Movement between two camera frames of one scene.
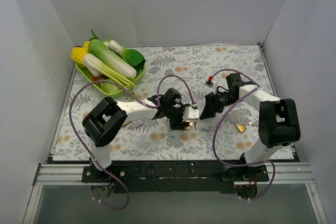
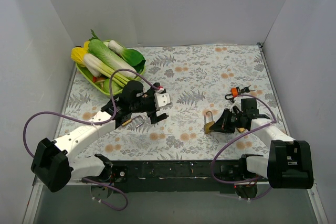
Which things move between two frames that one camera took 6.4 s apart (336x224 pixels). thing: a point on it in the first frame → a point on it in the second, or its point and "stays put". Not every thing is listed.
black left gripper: x=179 y=115 → x=153 y=106
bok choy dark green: x=133 y=56 stays put
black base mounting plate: x=171 y=177 stays put
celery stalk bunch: x=97 y=68 stays put
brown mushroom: x=101 y=77 stays put
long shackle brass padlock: x=192 y=124 → x=207 y=125
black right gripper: x=212 y=102 → x=233 y=118
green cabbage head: x=111 y=87 stays put
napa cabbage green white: x=102 y=51 stays put
